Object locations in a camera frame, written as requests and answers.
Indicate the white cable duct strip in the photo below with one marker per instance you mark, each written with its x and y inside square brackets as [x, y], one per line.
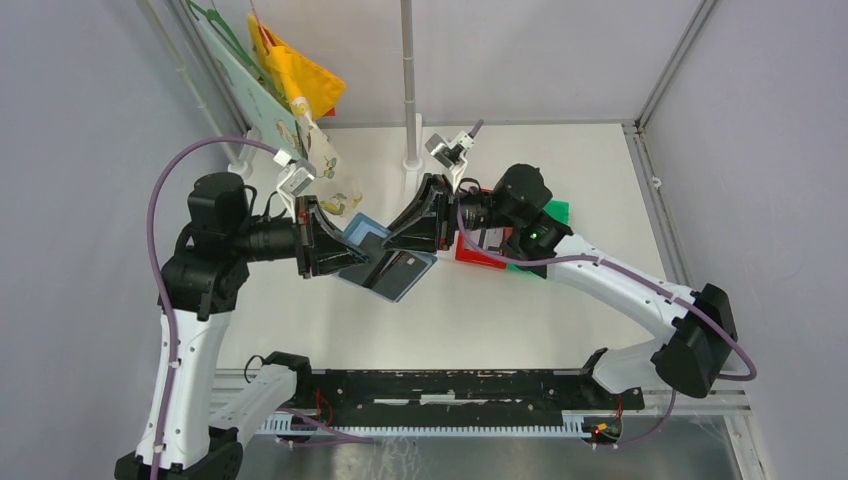
[284, 425]

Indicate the cream patterned cloth bag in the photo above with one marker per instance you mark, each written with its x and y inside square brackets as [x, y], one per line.
[335, 185]

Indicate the green plastic bin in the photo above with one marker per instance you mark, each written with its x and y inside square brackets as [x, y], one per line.
[537, 241]

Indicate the left white stand post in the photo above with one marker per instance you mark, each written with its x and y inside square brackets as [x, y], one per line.
[178, 33]

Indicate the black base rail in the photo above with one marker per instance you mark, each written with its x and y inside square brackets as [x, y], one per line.
[456, 398]

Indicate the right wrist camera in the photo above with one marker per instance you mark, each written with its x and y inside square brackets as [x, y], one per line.
[451, 154]

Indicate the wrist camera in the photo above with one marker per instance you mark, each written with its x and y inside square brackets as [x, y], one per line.
[296, 176]
[451, 154]

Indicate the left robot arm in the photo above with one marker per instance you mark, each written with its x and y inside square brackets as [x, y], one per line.
[199, 287]

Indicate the yellow cloth bag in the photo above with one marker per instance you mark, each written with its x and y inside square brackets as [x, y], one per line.
[306, 88]

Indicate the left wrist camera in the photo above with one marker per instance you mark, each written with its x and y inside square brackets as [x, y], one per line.
[296, 176]

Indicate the red plastic bin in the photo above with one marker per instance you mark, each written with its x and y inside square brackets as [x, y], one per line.
[466, 252]

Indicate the light green hanging board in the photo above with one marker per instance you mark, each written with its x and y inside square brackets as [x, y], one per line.
[273, 123]

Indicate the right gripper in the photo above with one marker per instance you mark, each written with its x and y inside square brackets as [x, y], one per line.
[428, 223]

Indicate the metal pole with white base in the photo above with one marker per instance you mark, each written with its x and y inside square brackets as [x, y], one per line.
[412, 164]

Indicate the green hanger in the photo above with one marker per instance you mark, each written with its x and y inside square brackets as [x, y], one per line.
[225, 33]

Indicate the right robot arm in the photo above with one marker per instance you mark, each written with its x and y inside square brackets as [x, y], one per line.
[693, 330]

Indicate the blue card holder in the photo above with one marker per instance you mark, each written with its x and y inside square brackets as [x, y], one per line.
[389, 274]

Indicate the white cards in red bin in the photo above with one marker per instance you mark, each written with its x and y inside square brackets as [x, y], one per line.
[490, 239]

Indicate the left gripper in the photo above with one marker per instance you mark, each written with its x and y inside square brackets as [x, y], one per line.
[322, 244]

